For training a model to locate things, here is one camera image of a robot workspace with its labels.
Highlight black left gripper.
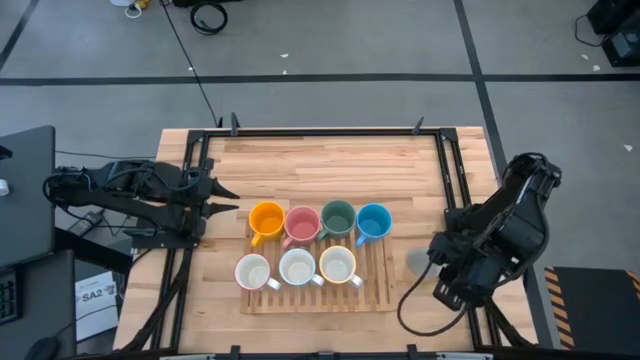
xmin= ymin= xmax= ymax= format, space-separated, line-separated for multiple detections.
xmin=182 ymin=168 xmax=241 ymax=221

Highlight dark grey desk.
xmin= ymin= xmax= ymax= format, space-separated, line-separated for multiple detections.
xmin=0 ymin=248 xmax=77 ymax=360

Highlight black keyboard coloured keys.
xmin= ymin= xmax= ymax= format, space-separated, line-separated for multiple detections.
xmin=0 ymin=268 xmax=22 ymax=325

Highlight black aluminium table frame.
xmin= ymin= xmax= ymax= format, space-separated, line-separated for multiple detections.
xmin=113 ymin=112 xmax=539 ymax=360

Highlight black power adapter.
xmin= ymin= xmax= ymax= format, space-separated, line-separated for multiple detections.
xmin=67 ymin=214 xmax=105 ymax=238

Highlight white mug yellow rim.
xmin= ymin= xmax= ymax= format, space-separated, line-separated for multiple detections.
xmin=318 ymin=245 xmax=365 ymax=289

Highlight pink mug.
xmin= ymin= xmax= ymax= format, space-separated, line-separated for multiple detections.
xmin=281 ymin=205 xmax=322 ymax=250

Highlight black computer mouse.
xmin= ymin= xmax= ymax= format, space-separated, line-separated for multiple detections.
xmin=23 ymin=336 xmax=62 ymax=360

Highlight white blue-patterned mug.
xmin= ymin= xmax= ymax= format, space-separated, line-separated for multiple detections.
xmin=278 ymin=247 xmax=326 ymax=288

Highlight wooden slatted shelf rack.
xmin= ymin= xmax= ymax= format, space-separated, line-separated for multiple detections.
xmin=239 ymin=219 xmax=399 ymax=315

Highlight green mug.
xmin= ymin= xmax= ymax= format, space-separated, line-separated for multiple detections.
xmin=317 ymin=199 xmax=358 ymax=242

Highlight white patterned mug red rim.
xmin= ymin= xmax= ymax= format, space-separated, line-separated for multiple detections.
xmin=233 ymin=252 xmax=282 ymax=292

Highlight long black floor cable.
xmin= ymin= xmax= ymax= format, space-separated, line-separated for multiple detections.
xmin=160 ymin=0 xmax=221 ymax=126

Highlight black hazard-striped mat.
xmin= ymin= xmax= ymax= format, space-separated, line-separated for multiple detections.
xmin=543 ymin=265 xmax=640 ymax=351

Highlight blue mug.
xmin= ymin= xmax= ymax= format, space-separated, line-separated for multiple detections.
xmin=354 ymin=203 xmax=394 ymax=249

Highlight white SA2 box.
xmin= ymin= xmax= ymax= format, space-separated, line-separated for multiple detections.
xmin=74 ymin=270 xmax=120 ymax=342

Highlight black equipment case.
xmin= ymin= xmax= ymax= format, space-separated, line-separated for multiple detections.
xmin=585 ymin=0 xmax=640 ymax=68

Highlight coiled black cable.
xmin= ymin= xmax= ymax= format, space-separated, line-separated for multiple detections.
xmin=188 ymin=1 xmax=230 ymax=36

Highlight black desk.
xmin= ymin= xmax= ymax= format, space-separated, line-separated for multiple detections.
xmin=0 ymin=124 xmax=56 ymax=269

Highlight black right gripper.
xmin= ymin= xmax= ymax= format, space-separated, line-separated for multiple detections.
xmin=427 ymin=227 xmax=501 ymax=311

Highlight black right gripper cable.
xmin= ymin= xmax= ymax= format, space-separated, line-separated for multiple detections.
xmin=397 ymin=257 xmax=471 ymax=338

